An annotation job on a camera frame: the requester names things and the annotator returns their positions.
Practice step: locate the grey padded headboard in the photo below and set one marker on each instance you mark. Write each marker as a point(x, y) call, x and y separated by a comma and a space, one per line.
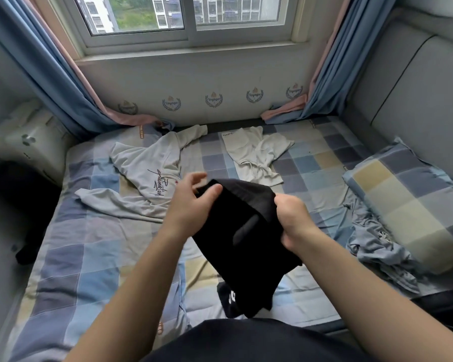
point(423, 79)

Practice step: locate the person's left hand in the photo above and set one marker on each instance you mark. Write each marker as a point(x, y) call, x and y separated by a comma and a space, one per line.
point(189, 211)

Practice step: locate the black garment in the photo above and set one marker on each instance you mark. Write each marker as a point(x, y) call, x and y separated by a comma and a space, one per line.
point(241, 245)

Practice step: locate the plaid pillow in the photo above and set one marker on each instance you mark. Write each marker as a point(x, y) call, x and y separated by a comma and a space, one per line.
point(415, 199)

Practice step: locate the person's left forearm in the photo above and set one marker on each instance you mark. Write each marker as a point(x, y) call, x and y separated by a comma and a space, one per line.
point(128, 305)

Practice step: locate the white framed window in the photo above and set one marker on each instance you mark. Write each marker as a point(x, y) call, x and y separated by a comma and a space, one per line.
point(189, 37)

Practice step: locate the person's dark shirt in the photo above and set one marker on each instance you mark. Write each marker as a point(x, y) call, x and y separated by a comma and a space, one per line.
point(257, 341)

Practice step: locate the bed with plaid sheet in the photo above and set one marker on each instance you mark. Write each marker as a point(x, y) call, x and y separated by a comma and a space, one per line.
point(83, 267)

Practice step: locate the small cream t-shirt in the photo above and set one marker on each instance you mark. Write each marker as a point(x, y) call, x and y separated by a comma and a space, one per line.
point(257, 154)

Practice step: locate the high-rise buildings outside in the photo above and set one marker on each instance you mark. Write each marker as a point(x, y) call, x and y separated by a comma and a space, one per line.
point(211, 9)

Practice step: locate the white t-shirt with script print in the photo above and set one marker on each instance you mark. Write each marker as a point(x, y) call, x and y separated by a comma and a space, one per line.
point(143, 177)

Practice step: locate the person's right hand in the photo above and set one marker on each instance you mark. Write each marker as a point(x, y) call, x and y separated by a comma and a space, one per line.
point(296, 222)

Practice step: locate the person's right forearm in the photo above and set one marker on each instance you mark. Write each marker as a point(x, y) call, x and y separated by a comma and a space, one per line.
point(385, 305)

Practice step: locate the blue-grey garment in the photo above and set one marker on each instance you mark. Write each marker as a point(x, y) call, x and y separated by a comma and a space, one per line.
point(377, 245)

